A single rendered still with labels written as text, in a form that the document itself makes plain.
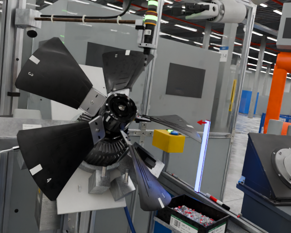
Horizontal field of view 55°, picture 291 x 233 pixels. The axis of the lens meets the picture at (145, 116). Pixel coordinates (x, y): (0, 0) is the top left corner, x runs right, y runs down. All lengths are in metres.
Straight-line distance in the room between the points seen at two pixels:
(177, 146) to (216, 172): 1.01
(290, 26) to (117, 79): 3.94
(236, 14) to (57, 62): 0.74
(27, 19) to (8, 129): 0.57
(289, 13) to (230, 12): 3.64
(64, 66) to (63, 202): 0.47
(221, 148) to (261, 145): 1.12
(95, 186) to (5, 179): 0.69
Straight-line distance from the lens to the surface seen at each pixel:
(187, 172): 2.22
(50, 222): 1.38
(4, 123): 1.02
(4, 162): 1.56
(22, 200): 1.80
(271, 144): 1.32
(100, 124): 0.96
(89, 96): 1.01
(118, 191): 1.07
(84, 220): 1.21
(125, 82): 1.10
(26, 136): 0.83
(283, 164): 1.27
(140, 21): 1.07
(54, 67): 1.03
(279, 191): 1.20
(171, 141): 1.43
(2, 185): 1.60
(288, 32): 4.81
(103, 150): 1.04
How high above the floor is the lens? 1.31
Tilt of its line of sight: 7 degrees down
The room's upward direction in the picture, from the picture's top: 8 degrees clockwise
